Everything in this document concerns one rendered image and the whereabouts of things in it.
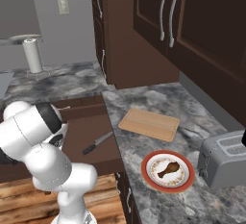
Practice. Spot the beige wall socket plate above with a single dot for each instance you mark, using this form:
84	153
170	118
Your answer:
63	4

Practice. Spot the brown chicken drumstick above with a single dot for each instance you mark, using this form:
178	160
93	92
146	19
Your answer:
168	169

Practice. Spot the wooden cutting board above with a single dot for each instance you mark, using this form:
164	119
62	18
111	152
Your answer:
149	124

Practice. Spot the tall dark brown cabinet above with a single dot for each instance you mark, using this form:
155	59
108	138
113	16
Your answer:
134	42

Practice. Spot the dark brown cupboard door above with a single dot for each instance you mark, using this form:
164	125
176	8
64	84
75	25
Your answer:
214	22
150	10

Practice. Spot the dark brown base cupboard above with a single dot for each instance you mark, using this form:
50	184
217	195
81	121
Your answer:
126	199

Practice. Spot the open brown drawer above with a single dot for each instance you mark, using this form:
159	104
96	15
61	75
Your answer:
93	131

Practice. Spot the white paper towel roll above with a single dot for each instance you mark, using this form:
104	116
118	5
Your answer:
32	55

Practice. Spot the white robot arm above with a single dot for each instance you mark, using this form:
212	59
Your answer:
48	165

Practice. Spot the red-rimmed patterned plate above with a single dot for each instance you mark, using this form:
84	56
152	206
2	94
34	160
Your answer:
189	172

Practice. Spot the grey toaster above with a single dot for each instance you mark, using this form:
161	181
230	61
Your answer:
221	162

